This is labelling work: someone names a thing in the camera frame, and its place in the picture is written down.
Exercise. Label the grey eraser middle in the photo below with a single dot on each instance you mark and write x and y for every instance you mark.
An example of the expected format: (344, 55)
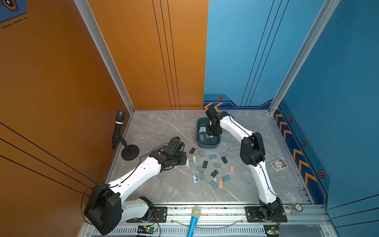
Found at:
(200, 168)

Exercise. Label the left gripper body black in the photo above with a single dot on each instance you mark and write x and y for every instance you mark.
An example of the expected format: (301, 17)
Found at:
(180, 159)

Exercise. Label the grey eraser top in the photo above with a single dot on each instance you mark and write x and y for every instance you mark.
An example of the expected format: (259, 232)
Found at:
(201, 153)

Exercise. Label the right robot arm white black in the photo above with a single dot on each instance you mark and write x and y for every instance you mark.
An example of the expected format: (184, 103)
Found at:
(252, 153)

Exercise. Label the dark teal storage box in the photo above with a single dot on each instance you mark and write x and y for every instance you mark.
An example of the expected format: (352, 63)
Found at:
(210, 142)

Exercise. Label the teal eraser top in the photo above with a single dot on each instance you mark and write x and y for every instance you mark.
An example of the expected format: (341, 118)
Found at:
(212, 157)

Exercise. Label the green circuit board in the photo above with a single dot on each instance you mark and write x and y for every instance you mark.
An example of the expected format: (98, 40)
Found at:
(146, 231)
(271, 231)

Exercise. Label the light blue eraser bottom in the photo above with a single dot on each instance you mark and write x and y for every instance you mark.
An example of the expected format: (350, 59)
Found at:
(214, 184)

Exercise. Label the clear tape roll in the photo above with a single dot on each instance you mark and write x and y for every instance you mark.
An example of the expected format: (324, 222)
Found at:
(295, 208)

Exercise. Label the white blue printed eraser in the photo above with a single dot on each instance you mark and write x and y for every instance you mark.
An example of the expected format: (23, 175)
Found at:
(195, 179)

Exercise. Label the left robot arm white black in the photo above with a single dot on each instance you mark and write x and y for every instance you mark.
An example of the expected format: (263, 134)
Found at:
(108, 204)

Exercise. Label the teal grey eraser centre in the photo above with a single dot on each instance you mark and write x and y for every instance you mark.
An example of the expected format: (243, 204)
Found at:
(217, 165)

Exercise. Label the colourful printed card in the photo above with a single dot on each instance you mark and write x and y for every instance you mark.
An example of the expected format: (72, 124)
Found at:
(278, 165)

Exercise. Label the blue handheld microphone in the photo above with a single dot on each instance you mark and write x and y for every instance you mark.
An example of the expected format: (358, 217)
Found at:
(195, 215)

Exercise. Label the right green circuit board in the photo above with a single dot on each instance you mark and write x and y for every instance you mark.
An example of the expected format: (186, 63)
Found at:
(271, 231)

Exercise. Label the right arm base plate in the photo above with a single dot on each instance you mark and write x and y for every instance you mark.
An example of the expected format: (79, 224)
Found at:
(257, 214)

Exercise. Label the black microphone on stand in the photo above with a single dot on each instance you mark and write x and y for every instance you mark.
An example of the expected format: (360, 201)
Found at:
(129, 152)

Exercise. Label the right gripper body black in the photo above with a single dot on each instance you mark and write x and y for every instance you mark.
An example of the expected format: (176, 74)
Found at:
(211, 130)

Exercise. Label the left green circuit board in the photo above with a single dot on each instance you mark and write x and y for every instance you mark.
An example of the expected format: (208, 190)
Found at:
(146, 231)

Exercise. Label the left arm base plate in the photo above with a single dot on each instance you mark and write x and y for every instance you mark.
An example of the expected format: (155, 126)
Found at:
(159, 213)

